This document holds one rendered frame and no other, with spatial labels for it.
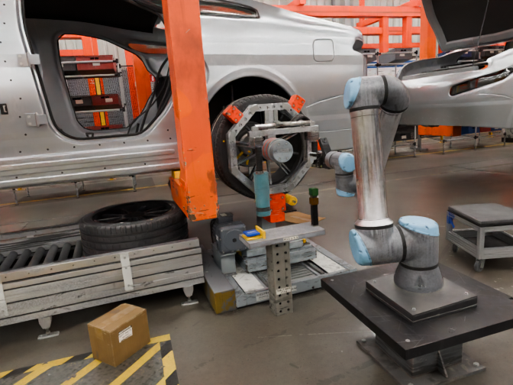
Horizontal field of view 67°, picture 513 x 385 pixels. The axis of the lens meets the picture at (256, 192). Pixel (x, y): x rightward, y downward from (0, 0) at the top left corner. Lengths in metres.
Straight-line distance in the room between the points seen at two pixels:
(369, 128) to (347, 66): 1.55
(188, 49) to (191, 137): 0.44
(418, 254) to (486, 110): 2.91
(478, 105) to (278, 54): 2.28
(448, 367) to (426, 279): 0.39
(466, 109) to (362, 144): 2.95
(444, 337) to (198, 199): 1.31
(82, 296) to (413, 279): 1.64
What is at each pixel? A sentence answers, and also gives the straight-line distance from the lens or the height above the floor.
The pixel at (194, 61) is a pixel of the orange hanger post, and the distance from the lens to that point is 2.09.
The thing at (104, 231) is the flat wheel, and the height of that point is 0.48.
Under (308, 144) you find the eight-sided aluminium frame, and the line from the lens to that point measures 2.45.
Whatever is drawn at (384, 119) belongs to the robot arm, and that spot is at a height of 1.02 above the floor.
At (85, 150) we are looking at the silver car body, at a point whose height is 0.92.
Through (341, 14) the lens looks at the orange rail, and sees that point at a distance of 9.79.
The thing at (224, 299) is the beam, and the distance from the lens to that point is 2.23.
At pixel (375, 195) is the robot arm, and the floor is 0.74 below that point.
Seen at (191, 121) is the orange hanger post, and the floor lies 1.05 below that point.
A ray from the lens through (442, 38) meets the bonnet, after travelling 6.00.
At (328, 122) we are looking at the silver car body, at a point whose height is 0.96.
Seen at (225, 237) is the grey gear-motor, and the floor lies 0.35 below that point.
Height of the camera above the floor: 1.10
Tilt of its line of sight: 12 degrees down
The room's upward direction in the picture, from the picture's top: 4 degrees counter-clockwise
